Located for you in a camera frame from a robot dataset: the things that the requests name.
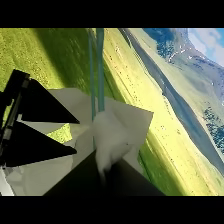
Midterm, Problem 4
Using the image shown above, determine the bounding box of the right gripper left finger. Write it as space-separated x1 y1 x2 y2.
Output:
42 149 105 197

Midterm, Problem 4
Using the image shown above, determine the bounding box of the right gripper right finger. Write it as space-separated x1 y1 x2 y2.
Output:
105 158 166 197

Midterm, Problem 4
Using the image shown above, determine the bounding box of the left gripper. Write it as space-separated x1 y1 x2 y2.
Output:
0 68 81 168

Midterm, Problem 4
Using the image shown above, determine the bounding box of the white shirt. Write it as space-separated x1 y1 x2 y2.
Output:
0 87 155 197

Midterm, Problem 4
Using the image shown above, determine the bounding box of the teal clothes hanger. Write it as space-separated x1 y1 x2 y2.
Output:
87 28 106 122

